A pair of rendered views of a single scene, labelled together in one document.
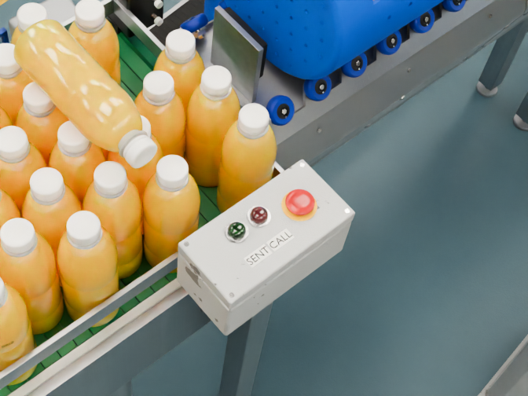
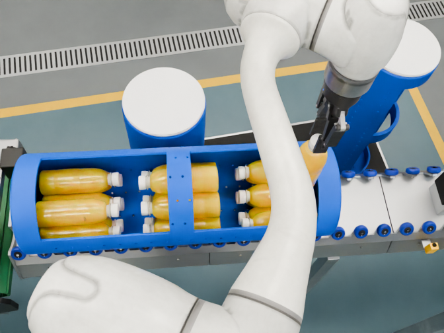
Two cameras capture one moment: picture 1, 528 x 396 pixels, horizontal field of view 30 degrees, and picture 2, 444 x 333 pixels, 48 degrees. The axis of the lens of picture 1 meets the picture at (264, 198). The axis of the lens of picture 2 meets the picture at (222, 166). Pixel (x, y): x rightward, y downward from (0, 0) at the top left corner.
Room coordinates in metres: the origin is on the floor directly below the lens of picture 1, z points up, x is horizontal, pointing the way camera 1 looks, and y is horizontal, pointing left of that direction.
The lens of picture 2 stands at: (0.92, -0.68, 2.42)
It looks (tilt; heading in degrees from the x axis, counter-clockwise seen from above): 63 degrees down; 38
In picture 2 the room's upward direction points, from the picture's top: 7 degrees clockwise
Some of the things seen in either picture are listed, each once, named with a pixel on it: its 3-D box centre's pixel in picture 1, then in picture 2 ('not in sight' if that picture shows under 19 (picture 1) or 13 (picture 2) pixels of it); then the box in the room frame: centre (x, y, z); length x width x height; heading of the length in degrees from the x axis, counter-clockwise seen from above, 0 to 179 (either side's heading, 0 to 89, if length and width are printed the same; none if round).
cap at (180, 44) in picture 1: (180, 44); not in sight; (0.83, 0.15, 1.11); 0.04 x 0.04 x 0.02
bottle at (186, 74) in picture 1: (178, 93); not in sight; (0.83, 0.15, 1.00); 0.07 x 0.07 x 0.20
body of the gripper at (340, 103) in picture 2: not in sight; (339, 94); (1.51, -0.48, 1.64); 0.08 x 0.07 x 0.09; 49
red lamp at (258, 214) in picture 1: (258, 214); not in sight; (0.60, 0.00, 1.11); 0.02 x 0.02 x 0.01
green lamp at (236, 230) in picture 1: (236, 229); not in sight; (0.57, 0.02, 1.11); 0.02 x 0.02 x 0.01
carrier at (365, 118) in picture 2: not in sight; (365, 111); (2.32, -0.35, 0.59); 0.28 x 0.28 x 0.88
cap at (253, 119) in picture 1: (253, 119); not in sight; (0.73, 0.03, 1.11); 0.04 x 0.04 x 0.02
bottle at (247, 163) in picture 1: (247, 165); not in sight; (0.73, 0.03, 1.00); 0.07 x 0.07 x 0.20
